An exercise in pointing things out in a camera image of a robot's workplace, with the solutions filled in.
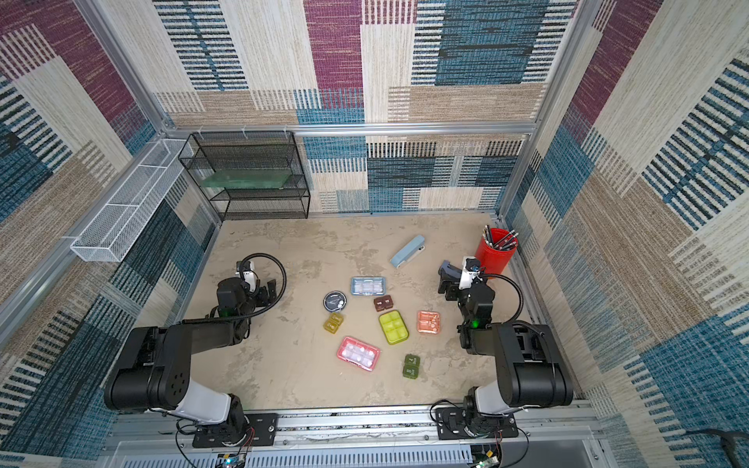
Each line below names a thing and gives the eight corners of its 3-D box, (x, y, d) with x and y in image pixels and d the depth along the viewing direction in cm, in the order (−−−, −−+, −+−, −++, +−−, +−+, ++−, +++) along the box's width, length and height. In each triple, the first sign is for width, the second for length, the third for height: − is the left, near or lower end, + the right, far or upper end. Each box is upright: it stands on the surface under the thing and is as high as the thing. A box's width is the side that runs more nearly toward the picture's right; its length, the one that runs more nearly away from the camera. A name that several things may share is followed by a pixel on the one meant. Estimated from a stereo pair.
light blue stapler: (397, 270, 105) (398, 262, 102) (389, 263, 107) (390, 255, 104) (426, 247, 112) (428, 239, 108) (418, 241, 114) (420, 233, 110)
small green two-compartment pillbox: (401, 376, 83) (401, 373, 82) (405, 355, 87) (405, 352, 85) (416, 380, 83) (417, 377, 81) (420, 358, 86) (420, 356, 85)
